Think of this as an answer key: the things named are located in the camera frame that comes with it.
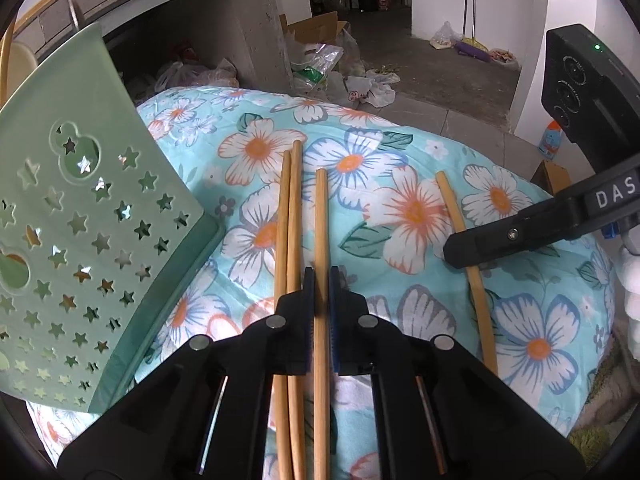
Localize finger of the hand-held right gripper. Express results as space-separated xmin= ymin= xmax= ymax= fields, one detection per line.
xmin=442 ymin=191 xmax=587 ymax=269

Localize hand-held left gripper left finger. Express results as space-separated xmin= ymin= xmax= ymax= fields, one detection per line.
xmin=57 ymin=266 xmax=317 ymax=480

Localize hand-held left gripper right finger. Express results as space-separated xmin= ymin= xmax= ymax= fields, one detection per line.
xmin=327 ymin=266 xmax=586 ymax=480

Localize green star-cutout plastic basket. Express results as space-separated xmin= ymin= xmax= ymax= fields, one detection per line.
xmin=0 ymin=22 xmax=227 ymax=416

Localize person's right hand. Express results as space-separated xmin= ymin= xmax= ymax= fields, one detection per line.
xmin=617 ymin=240 xmax=640 ymax=361

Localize blue bottle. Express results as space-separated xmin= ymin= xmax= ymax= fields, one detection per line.
xmin=537 ymin=120 xmax=563 ymax=161

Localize small brown cardboard box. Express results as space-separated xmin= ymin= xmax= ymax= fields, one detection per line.
xmin=530 ymin=160 xmax=572 ymax=197

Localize floral blue blanket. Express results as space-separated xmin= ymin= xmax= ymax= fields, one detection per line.
xmin=25 ymin=87 xmax=616 ymax=480

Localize broom with purple dustpan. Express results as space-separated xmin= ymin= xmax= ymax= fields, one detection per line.
xmin=452 ymin=0 xmax=492 ymax=62

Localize yellowish tied plastic bag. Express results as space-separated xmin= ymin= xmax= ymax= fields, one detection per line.
xmin=431 ymin=21 xmax=463 ymax=51

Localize white plastic bag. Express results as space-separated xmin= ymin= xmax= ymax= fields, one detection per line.
xmin=345 ymin=72 xmax=401 ymax=108

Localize green shaggy rug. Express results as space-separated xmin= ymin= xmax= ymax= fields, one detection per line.
xmin=569 ymin=425 xmax=622 ymax=472

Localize clear plastic bag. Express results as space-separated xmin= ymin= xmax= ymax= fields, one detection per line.
xmin=290 ymin=42 xmax=351 ymax=98

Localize plastic bags under shelf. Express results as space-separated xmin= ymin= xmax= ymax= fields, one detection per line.
xmin=122 ymin=57 xmax=241 ymax=102

